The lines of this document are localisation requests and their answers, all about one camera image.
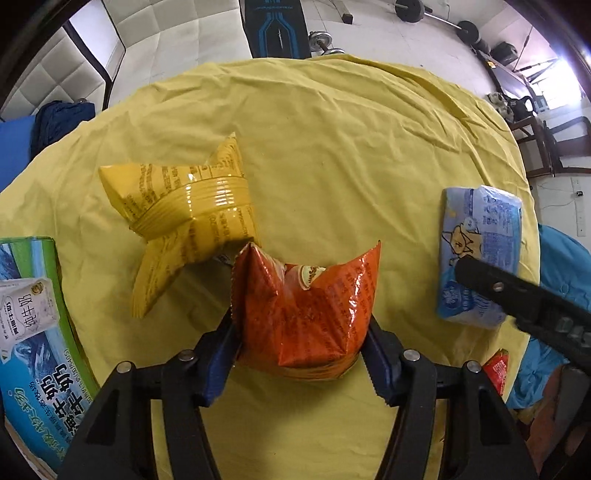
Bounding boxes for red snack packet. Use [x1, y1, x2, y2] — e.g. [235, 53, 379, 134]
[484, 349, 511, 398]

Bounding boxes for black blue exercise mat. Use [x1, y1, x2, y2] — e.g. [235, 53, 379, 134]
[243, 0, 313, 59]

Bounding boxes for black barbell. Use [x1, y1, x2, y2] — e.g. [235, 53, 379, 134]
[394, 0, 482, 47]

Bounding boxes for yellow tablecloth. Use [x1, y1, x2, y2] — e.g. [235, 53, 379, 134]
[0, 54, 541, 480]

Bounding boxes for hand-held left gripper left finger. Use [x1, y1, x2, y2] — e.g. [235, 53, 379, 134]
[58, 310, 242, 480]

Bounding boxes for black bag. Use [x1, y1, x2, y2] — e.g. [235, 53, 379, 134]
[489, 41, 519, 66]

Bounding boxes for blue green milk carton box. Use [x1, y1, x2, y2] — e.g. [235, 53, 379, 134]
[0, 236, 101, 480]

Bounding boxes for orange snack bag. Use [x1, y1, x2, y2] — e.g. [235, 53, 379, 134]
[229, 240, 383, 381]

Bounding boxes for blue tissue pack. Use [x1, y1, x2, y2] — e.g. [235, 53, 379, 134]
[436, 185, 523, 329]

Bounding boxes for blue foam mat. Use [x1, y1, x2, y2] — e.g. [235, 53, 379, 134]
[0, 115, 38, 192]

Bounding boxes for dark wooden chair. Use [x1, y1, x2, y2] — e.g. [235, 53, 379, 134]
[512, 115, 591, 180]

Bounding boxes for white tufted sofa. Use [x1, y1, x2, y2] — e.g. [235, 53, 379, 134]
[0, 0, 254, 121]

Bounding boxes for dark blue knitted cloth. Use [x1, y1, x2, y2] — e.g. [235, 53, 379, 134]
[30, 99, 96, 157]

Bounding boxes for yellow snack bag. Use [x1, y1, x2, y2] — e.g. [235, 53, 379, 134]
[98, 132, 263, 320]

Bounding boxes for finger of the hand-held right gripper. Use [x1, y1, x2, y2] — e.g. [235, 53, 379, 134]
[454, 254, 591, 371]

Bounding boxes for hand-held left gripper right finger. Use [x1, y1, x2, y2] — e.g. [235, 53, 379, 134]
[359, 318, 541, 480]

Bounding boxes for chrome dumbbell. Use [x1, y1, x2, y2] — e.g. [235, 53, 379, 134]
[308, 30, 346, 57]

